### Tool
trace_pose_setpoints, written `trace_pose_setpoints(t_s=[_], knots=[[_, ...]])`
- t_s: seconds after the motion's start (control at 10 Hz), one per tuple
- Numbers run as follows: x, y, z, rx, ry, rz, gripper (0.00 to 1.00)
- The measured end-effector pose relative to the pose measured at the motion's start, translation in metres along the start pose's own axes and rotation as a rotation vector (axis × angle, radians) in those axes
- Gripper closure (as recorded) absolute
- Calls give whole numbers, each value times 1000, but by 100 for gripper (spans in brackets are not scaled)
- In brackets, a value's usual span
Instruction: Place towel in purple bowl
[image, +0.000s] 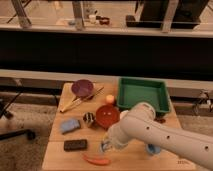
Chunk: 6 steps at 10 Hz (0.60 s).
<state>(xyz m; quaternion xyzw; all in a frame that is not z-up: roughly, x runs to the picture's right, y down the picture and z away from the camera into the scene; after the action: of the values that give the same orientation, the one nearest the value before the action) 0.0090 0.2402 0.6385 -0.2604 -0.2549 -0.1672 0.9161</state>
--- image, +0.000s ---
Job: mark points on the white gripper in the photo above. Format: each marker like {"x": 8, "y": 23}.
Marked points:
{"x": 108, "y": 143}

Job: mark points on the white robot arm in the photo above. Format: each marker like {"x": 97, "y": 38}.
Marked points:
{"x": 139, "y": 123}

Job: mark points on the red bowl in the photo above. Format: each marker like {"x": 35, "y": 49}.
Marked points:
{"x": 107, "y": 115}

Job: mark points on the purple bowl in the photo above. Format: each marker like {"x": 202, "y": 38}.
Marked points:
{"x": 82, "y": 88}

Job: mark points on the orange carrot toy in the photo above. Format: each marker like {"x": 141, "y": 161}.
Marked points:
{"x": 96, "y": 161}

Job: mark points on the striped dark ball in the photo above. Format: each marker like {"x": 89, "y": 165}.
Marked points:
{"x": 89, "y": 119}

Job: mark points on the blue cup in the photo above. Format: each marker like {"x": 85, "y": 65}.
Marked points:
{"x": 152, "y": 149}

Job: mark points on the small orange ball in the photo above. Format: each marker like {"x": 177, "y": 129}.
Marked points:
{"x": 110, "y": 99}

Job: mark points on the wooden table board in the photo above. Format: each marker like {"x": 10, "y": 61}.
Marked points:
{"x": 133, "y": 158}

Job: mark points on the black rectangular block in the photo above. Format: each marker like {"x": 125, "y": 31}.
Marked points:
{"x": 73, "y": 145}

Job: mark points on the green plastic tray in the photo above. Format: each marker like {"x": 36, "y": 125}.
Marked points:
{"x": 133, "y": 91}

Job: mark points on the wooden tongs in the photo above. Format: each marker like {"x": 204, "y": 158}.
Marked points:
{"x": 78, "y": 101}

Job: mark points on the black office chair base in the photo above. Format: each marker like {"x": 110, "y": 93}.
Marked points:
{"x": 30, "y": 135}

